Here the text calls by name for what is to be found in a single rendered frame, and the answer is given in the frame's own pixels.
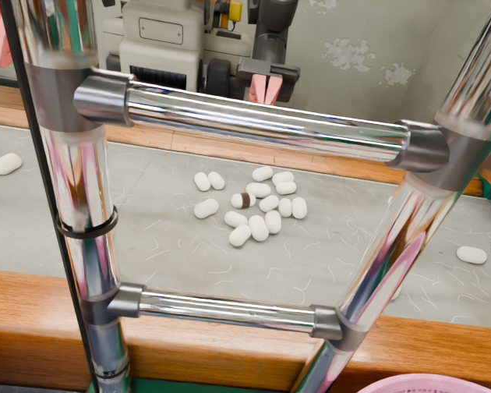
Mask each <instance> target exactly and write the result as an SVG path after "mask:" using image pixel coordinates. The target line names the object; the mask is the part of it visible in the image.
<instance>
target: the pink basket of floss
mask: <svg viewBox="0 0 491 393"><path fill-rule="evenodd" d="M423 389H424V390H423ZM434 390H435V391H434ZM357 393H491V390H490V389H488V388H485V387H483V386H480V385H478V384H474V383H472V382H469V381H464V380H461V379H457V378H454V377H448V376H442V375H436V374H403V375H398V376H394V377H388V378H385V379H382V380H380V381H377V382H375V383H373V384H370V385H369V386H367V387H365V388H363V389H362V390H360V391H359V392H357Z"/></svg>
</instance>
